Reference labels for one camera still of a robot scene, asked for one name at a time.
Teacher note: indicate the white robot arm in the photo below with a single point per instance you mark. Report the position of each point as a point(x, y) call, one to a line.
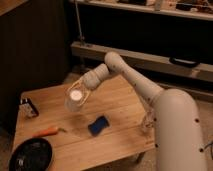
point(178, 133)

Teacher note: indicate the orange carrot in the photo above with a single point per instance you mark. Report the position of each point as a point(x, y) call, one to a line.
point(49, 131)

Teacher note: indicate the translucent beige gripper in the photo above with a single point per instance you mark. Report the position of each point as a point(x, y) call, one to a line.
point(80, 85)

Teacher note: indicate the blue eraser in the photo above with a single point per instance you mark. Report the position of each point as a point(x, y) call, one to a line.
point(98, 125)

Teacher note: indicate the wooden table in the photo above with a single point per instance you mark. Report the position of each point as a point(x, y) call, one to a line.
point(77, 149)

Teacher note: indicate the cluttered shelf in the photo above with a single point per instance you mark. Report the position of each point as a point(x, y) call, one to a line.
point(155, 8)

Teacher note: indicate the metal pole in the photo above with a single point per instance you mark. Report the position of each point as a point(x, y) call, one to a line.
point(81, 37)

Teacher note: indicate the small black and white box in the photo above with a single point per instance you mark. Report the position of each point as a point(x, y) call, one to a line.
point(29, 108)

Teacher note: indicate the black round pan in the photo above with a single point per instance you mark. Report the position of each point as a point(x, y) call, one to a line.
point(34, 154)

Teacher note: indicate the clear plastic bottle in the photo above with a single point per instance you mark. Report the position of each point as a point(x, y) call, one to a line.
point(147, 122)

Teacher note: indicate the white ceramic cup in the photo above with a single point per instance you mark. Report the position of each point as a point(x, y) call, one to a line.
point(73, 99)

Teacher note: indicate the long case with black handle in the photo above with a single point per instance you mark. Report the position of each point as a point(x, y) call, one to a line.
point(151, 62)

